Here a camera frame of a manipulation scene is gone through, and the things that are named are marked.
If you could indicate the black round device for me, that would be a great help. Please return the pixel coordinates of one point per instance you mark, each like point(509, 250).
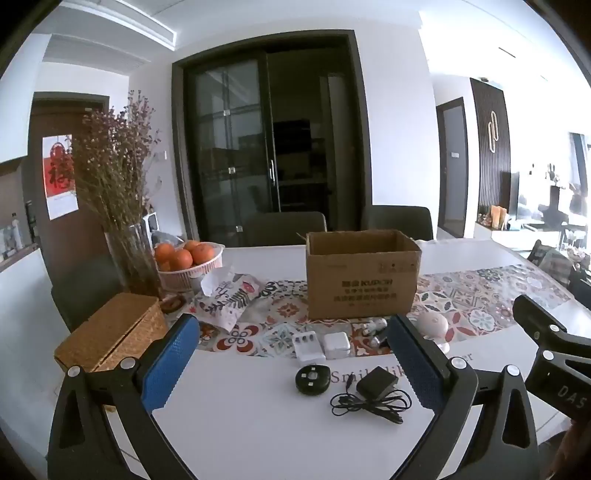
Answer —
point(313, 380)

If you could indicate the white wall switch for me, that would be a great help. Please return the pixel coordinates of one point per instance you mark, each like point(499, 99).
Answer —
point(160, 156)

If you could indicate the white power adapter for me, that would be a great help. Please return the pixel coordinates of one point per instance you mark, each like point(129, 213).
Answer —
point(337, 345)

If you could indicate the white fruit basket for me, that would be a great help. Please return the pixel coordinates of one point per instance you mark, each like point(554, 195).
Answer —
point(198, 272)

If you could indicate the small brown dish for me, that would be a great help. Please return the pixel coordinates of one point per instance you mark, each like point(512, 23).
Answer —
point(171, 304)

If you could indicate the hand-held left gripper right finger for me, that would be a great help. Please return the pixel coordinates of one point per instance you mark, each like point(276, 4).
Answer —
point(413, 364)

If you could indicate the woven wicker box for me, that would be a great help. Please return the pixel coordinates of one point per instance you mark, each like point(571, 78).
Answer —
point(106, 330)

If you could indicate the white battery charger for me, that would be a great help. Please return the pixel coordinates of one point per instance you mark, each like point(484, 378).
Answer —
point(305, 347)

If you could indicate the light wooden decor piece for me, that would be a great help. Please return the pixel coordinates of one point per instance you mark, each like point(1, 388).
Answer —
point(498, 217)

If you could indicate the red wall calendar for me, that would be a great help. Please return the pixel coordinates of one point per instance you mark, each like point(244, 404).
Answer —
point(59, 180)

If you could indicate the dark grey door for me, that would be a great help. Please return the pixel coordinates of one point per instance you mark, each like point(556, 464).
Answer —
point(452, 170)

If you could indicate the plaid cushioned chair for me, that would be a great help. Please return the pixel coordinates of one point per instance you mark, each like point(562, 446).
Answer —
point(554, 265)

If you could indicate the brown cardboard box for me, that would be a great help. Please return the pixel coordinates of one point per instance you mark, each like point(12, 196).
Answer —
point(360, 286)

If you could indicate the dark dining chair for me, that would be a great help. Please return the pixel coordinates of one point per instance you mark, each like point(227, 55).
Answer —
point(284, 228)
point(397, 221)
point(83, 290)

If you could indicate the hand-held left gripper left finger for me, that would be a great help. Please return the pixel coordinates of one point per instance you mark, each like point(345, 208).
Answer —
point(171, 364)

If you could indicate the person's right hand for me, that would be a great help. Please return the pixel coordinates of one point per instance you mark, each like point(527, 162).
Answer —
point(575, 457)

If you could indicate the glass vase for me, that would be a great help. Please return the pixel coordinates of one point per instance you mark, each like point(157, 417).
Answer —
point(134, 263)

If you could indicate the dark slatted wall panel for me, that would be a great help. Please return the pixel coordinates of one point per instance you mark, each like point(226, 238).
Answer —
point(480, 175)

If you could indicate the tile patterned table runner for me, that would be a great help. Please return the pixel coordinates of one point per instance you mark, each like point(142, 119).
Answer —
point(461, 295)

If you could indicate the white round device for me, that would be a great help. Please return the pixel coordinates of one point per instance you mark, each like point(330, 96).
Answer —
point(431, 325)

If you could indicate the loop shaped wall ornament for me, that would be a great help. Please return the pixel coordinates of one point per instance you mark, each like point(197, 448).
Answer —
point(492, 134)

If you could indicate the floral tissue pouch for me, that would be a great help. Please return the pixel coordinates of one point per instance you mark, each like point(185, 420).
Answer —
point(231, 300)

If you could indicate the orange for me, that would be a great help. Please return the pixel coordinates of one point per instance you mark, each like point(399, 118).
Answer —
point(164, 253)
point(204, 254)
point(181, 260)
point(191, 245)
point(164, 266)

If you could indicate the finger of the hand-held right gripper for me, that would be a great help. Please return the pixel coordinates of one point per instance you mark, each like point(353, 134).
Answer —
point(538, 316)

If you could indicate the white tissue paper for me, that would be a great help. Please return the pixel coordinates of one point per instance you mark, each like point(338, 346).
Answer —
point(217, 279)

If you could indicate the dark glass sliding door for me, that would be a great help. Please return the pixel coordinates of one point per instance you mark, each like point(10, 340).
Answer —
point(231, 152)

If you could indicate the white pig figurine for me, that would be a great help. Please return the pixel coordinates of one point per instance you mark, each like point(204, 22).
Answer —
point(371, 327)

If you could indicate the television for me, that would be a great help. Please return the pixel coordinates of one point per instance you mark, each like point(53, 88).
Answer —
point(515, 194)

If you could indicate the brown wooden door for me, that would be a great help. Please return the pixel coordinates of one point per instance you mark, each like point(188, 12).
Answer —
point(55, 115)

